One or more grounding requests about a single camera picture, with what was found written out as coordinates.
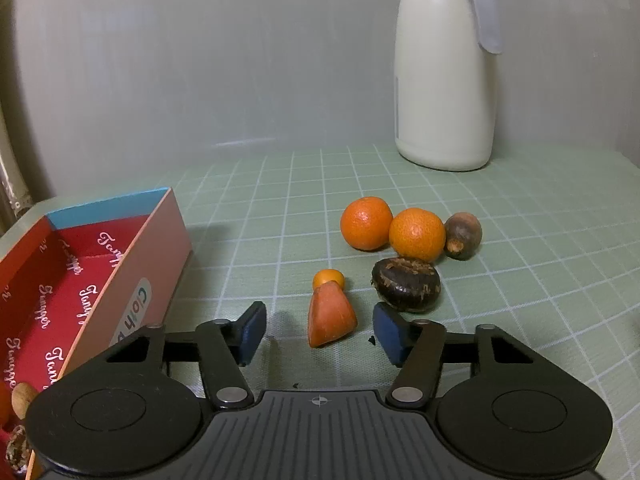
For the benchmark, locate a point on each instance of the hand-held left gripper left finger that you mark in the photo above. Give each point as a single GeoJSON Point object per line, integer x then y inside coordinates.
{"type": "Point", "coordinates": [252, 335]}

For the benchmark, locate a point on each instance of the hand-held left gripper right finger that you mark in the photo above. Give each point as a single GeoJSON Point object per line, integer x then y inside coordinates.
{"type": "Point", "coordinates": [390, 335]}

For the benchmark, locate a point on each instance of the small dark water chestnut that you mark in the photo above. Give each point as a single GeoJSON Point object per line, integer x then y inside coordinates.
{"type": "Point", "coordinates": [406, 285]}

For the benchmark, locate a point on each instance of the orange carrot piece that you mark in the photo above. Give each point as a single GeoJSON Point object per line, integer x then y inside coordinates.
{"type": "Point", "coordinates": [330, 320]}

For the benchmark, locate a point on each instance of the small orange kumquat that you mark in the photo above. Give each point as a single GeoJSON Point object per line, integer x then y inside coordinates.
{"type": "Point", "coordinates": [328, 278]}

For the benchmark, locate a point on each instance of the brown round nut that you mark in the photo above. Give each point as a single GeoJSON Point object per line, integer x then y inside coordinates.
{"type": "Point", "coordinates": [464, 234]}

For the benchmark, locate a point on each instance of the colourful cardboard box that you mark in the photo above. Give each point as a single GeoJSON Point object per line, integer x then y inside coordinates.
{"type": "Point", "coordinates": [90, 270]}

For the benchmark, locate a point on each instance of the tan round nut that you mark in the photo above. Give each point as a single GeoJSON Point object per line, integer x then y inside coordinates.
{"type": "Point", "coordinates": [22, 397]}

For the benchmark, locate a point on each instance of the large dark water chestnut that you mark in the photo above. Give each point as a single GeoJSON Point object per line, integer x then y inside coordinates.
{"type": "Point", "coordinates": [17, 447]}

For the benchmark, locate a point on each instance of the white thermos jug grey lid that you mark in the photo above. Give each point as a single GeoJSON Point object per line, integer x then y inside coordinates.
{"type": "Point", "coordinates": [440, 85]}

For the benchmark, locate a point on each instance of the beige satin curtain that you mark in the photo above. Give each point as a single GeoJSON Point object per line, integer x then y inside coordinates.
{"type": "Point", "coordinates": [10, 170]}

